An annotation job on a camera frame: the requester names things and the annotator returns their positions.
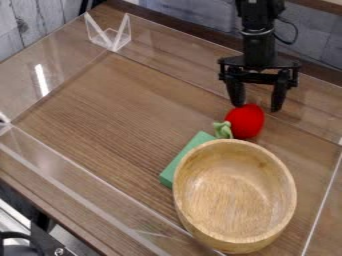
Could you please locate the round wooden bowl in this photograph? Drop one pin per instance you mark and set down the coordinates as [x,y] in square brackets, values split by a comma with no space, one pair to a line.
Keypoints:
[234,195]

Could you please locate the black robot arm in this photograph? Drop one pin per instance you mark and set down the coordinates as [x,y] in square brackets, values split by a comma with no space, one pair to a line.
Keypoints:
[258,15]

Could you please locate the clear acrylic tray wall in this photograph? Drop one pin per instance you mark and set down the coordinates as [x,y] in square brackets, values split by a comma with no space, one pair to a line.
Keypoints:
[94,121]

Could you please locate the red felt fruit green leaves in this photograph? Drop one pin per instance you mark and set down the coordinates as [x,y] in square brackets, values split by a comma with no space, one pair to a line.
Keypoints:
[242,124]

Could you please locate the black metal mount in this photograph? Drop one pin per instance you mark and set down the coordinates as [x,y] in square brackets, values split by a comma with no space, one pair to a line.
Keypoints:
[50,245]

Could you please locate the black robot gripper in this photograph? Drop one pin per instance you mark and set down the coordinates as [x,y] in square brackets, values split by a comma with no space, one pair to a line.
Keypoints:
[281,72]

